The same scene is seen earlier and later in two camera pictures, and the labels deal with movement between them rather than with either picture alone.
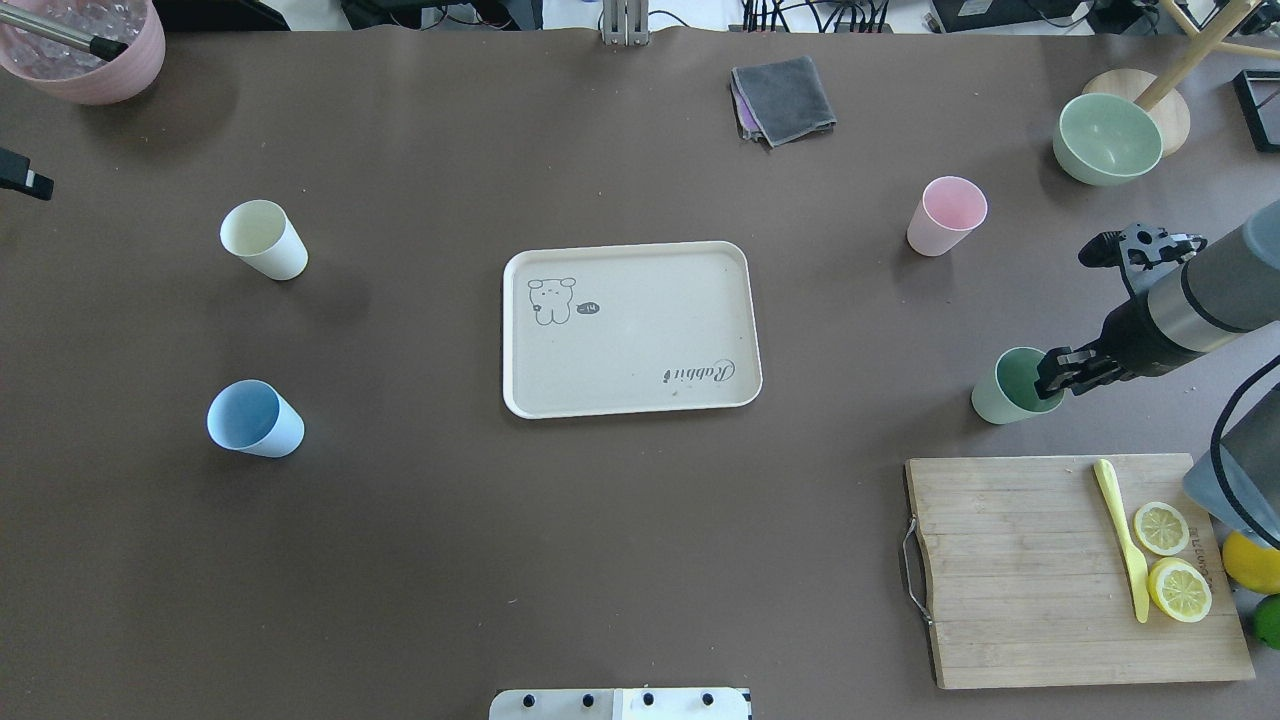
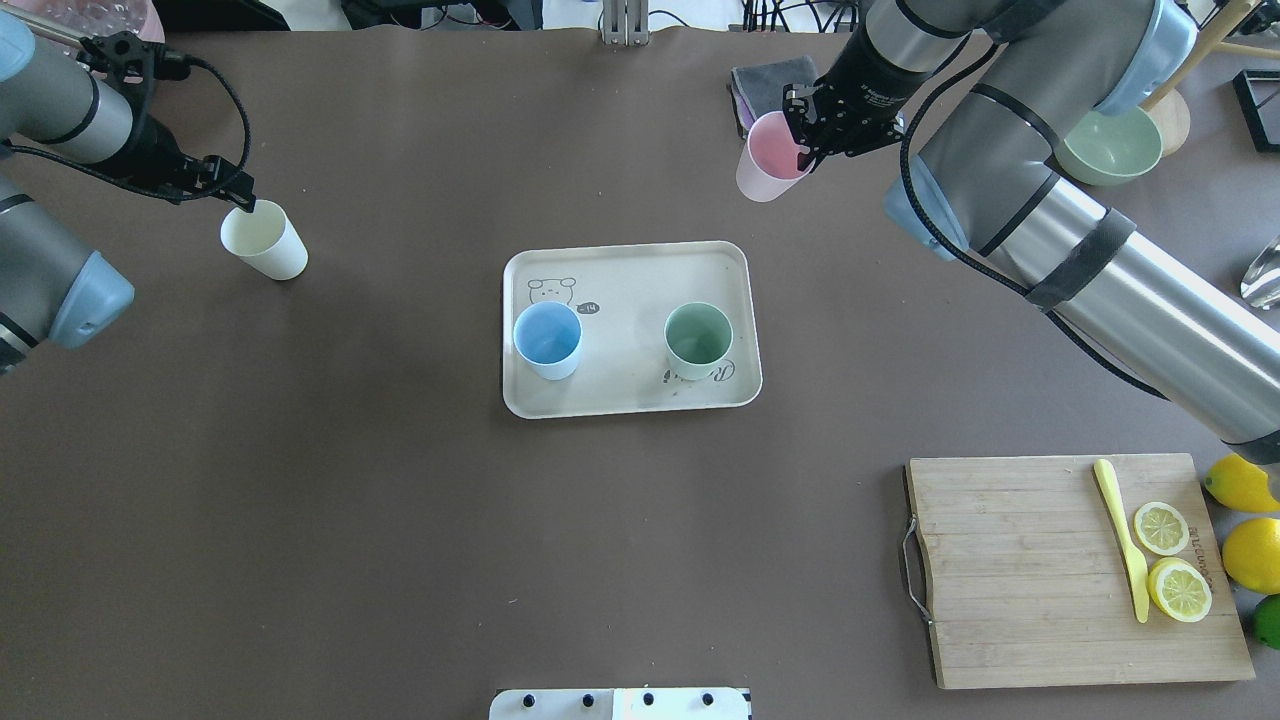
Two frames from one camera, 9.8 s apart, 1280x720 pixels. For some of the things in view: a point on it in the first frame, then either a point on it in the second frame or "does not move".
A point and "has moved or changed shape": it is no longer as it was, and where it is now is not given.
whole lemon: [1251, 563] does not move
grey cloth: [788, 97] does not move
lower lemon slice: [1180, 589] does not move
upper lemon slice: [1161, 528] does not move
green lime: [1266, 618] does not move
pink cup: [948, 209] has moved or changed shape
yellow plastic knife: [1136, 565] does not move
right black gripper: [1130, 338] → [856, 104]
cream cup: [261, 233] does not move
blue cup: [253, 415] → [547, 335]
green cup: [1010, 395] → [697, 335]
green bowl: [1105, 140] does not move
